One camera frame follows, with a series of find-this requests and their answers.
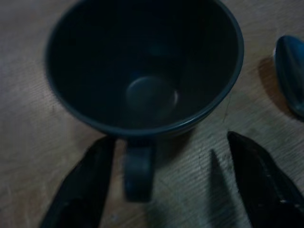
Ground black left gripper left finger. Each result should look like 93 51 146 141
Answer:
39 136 117 228

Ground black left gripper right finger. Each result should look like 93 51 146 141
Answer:
227 130 304 228

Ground light wooden table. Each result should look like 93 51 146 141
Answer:
0 0 304 228

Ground metal spoon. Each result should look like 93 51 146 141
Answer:
273 35 304 122

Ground dark ceramic mug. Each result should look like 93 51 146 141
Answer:
45 0 245 202

